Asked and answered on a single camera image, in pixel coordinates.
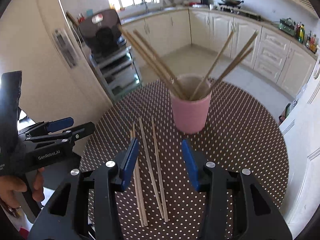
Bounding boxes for pink cup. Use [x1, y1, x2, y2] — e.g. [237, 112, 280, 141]
[170, 74, 212, 134]

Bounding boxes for kitchen faucet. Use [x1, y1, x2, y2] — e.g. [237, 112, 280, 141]
[141, 0, 150, 14]

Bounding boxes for person's left hand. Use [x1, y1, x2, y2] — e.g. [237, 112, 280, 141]
[1, 167, 44, 209]

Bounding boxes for brown polka dot tablecloth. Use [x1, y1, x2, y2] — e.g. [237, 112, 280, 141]
[80, 81, 292, 239]

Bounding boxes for metal storage rack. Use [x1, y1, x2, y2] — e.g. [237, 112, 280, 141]
[89, 45, 142, 102]

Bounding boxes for white door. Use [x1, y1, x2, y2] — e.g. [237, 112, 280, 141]
[280, 62, 319, 238]

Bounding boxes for cream base cabinets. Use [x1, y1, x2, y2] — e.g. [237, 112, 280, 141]
[121, 8, 317, 96]

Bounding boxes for gas stove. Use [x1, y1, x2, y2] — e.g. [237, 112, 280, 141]
[219, 3, 263, 21]

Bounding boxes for black electric kettle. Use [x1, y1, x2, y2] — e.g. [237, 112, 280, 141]
[200, 0, 210, 5]

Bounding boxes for black wok with lid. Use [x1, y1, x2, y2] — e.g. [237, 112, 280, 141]
[221, 0, 244, 6]

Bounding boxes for green bottle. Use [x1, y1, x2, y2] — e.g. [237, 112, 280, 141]
[298, 24, 305, 44]

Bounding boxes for green electric cooker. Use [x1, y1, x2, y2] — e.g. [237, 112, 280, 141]
[278, 18, 296, 37]

